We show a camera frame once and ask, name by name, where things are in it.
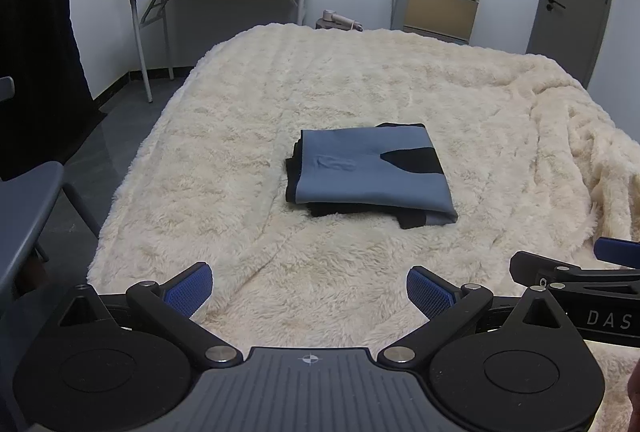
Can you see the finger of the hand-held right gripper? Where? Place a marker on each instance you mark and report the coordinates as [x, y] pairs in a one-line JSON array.
[[617, 251], [535, 267]]

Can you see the black curtain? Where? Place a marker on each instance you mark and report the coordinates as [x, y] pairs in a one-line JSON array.
[[35, 37]]

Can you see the pink hair dryer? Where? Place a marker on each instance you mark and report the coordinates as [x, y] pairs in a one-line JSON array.
[[337, 19]]

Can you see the cream fluffy blanket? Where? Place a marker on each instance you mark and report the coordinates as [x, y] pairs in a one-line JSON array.
[[225, 137]]

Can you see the person's right hand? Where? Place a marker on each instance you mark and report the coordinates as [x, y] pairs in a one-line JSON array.
[[635, 387]]

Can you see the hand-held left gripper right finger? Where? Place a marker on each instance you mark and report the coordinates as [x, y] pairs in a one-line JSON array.
[[430, 294]]

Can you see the blue and black pants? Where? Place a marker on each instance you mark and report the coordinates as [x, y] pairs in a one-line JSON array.
[[360, 172]]

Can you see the grey chair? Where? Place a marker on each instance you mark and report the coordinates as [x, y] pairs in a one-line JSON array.
[[30, 202]]

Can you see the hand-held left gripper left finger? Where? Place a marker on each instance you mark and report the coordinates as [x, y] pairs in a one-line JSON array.
[[192, 289]]

